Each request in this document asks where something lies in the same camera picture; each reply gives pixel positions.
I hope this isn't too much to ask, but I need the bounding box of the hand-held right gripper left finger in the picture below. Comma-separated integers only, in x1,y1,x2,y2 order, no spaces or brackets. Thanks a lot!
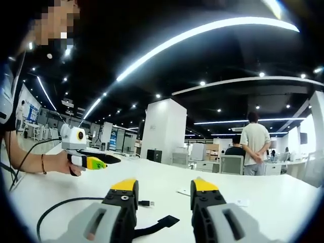
67,177,140,243

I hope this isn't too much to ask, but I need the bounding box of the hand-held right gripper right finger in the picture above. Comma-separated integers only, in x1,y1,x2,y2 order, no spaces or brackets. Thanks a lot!
190,178,257,243

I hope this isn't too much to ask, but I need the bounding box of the black charging cable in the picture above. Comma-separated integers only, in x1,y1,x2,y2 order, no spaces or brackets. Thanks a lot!
36,197,155,241

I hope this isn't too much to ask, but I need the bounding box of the black Velcro strap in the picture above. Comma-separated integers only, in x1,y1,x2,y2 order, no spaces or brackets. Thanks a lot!
133,215,181,239

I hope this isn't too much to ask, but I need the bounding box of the black desk mat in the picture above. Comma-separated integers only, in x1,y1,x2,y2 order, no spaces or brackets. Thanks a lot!
77,151,123,165

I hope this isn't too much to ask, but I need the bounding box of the white desk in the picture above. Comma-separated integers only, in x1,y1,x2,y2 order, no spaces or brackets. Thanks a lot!
5,148,324,243

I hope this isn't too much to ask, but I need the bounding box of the person's left hand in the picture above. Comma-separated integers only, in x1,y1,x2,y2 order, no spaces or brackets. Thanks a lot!
59,150,83,177

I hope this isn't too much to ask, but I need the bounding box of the white paper card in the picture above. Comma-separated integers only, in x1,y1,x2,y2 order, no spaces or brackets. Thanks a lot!
176,186,192,197

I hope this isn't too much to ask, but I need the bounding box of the grey office chair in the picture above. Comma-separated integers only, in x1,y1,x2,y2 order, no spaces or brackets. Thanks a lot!
219,154,245,176

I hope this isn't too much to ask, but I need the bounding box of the black box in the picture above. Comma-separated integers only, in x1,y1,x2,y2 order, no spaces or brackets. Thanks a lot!
146,149,163,163

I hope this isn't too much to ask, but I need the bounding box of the white cabinet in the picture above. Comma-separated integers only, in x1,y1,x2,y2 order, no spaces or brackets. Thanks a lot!
191,143,206,161

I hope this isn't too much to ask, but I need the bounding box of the white chest device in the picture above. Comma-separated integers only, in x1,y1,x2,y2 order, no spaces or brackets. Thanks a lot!
0,66,15,125

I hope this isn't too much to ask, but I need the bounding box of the white square pillar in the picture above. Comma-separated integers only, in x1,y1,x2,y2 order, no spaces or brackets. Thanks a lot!
140,98,188,165

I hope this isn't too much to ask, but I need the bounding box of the long ceiling light strip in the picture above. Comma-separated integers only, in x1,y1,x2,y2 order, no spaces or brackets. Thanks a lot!
115,16,300,82

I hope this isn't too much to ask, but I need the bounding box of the dark wrist bracelet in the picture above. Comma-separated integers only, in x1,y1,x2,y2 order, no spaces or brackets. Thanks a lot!
40,153,48,175

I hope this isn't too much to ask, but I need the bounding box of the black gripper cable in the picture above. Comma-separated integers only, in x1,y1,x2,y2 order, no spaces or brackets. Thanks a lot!
9,138,63,192

